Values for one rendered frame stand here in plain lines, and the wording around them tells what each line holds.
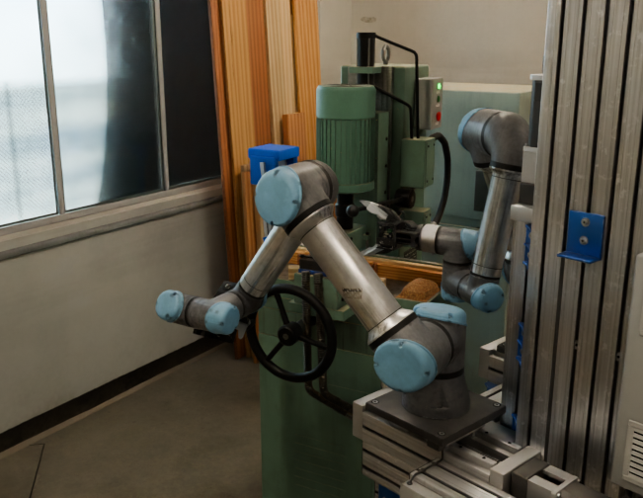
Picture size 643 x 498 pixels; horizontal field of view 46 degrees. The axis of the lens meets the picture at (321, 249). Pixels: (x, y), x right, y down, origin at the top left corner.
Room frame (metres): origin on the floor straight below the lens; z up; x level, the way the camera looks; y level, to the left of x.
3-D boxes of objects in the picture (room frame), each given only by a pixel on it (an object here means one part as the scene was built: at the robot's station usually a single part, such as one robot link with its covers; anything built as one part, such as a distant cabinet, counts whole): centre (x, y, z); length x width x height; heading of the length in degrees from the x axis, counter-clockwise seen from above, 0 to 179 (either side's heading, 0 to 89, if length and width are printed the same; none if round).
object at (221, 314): (1.72, 0.25, 0.97); 0.11 x 0.11 x 0.08; 59
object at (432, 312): (1.55, -0.25, 0.98); 0.13 x 0.12 x 0.14; 150
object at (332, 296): (2.11, -0.02, 0.92); 0.15 x 0.13 x 0.09; 62
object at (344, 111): (2.29, -0.07, 1.32); 0.18 x 0.18 x 0.31
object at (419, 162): (2.41, -0.31, 1.23); 0.09 x 0.08 x 0.15; 152
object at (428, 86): (2.51, -0.35, 1.40); 0.10 x 0.06 x 0.16; 152
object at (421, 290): (2.08, -0.28, 0.92); 0.14 x 0.09 x 0.04; 152
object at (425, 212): (2.38, -0.30, 1.02); 0.09 x 0.07 x 0.12; 62
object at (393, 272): (2.26, -0.13, 0.92); 0.67 x 0.02 x 0.04; 62
